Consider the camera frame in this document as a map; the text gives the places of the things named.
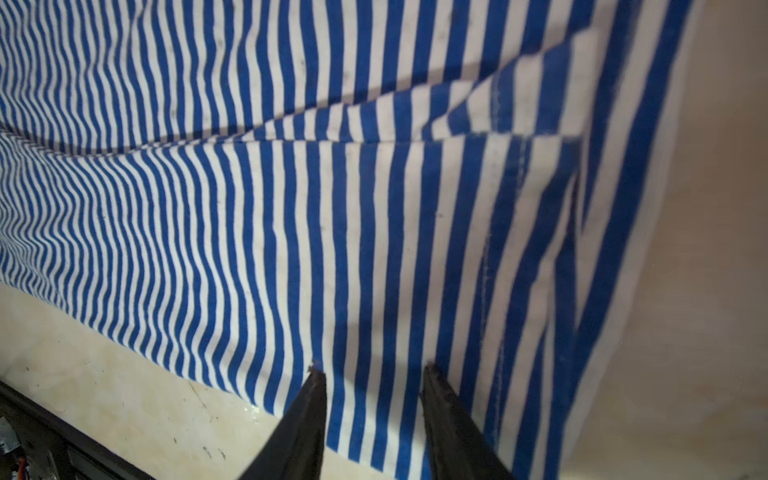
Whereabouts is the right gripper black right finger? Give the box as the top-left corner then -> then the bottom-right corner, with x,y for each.
421,363 -> 514,480

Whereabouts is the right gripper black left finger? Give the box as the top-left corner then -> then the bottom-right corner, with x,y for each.
240,367 -> 327,480

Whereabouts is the blue white striped tank top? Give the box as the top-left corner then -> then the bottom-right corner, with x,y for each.
1,1 -> 700,479

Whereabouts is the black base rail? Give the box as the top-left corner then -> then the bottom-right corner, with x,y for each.
1,383 -> 151,479

